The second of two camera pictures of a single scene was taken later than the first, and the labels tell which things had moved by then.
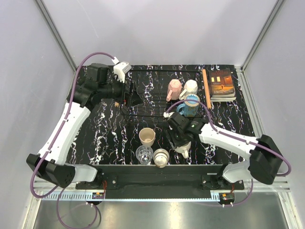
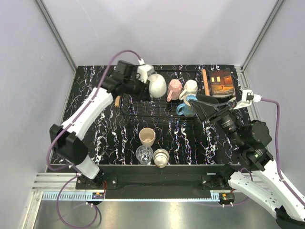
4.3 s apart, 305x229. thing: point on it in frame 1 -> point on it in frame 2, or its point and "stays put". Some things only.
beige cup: [147, 136] stays put
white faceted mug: [191, 87] stays put
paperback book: [222, 85] stays put
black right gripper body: [175, 138] -> [227, 119]
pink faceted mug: [174, 90] stays put
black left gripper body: [126, 96] -> [137, 88]
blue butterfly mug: [189, 108] stays put
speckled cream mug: [184, 149] -> [157, 85]
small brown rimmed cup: [161, 157] stays put
